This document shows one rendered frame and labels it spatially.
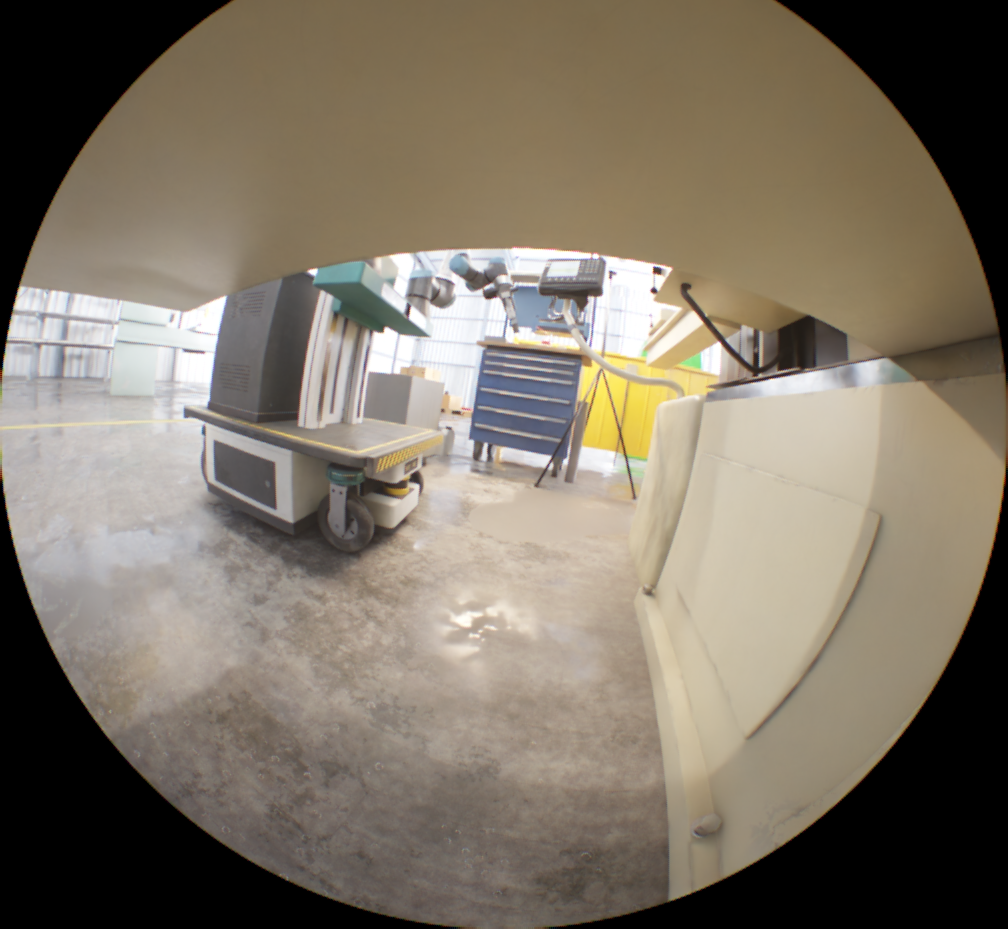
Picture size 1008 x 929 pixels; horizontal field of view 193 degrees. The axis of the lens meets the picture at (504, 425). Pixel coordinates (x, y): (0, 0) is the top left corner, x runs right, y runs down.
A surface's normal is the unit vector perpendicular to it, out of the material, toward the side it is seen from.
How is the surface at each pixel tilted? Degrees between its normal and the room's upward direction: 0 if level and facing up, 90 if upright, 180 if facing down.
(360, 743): 0
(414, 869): 0
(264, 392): 90
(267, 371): 90
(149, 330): 90
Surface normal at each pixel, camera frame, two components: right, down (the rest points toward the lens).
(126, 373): 0.96, 0.17
